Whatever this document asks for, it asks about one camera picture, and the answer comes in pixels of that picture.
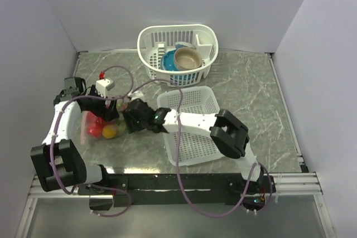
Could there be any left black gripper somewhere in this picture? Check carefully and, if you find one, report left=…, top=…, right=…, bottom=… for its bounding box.
left=82, top=85, right=118, bottom=122

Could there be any green fake fruit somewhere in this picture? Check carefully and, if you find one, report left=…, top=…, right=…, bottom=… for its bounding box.
left=115, top=100, right=128, bottom=135

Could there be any orange fake fruit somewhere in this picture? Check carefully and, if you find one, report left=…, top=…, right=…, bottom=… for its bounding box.
left=102, top=125, right=118, bottom=139

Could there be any red fake fruit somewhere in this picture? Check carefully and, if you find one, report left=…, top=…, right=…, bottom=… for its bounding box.
left=85, top=112, right=105, bottom=138

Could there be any clear zip top bag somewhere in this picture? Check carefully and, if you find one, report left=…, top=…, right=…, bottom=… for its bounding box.
left=80, top=99, right=129, bottom=145

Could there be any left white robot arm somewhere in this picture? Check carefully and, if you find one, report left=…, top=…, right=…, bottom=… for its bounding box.
left=30, top=77, right=119, bottom=195

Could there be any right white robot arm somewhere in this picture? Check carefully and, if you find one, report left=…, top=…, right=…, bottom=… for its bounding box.
left=123, top=99, right=269, bottom=195

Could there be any blue dotted plate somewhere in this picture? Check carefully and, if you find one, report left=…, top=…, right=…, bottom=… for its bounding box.
left=160, top=50, right=178, bottom=71

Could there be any white rectangular perforated tray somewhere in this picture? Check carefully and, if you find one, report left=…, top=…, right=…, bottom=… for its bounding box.
left=157, top=86, right=224, bottom=166

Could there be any beige ceramic bowl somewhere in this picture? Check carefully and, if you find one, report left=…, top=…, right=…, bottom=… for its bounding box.
left=174, top=47, right=202, bottom=71

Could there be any white oval dish basket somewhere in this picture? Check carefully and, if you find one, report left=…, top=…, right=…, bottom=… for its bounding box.
left=137, top=24, right=219, bottom=87

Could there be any white blue floral cup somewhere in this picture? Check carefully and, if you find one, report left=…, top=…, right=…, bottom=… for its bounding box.
left=175, top=41, right=196, bottom=50

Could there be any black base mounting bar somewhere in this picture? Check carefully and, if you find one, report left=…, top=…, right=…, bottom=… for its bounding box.
left=76, top=172, right=277, bottom=208

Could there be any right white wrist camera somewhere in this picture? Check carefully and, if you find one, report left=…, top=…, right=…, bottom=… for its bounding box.
left=128, top=90, right=145, bottom=101

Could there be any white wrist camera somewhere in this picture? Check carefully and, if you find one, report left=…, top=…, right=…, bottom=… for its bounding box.
left=95, top=78, right=115, bottom=98
left=128, top=90, right=145, bottom=101

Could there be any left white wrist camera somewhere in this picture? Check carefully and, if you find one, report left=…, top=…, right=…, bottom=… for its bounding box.
left=95, top=78, right=115, bottom=98

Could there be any aluminium frame rail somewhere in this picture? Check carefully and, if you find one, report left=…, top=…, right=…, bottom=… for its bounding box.
left=27, top=173, right=323, bottom=198

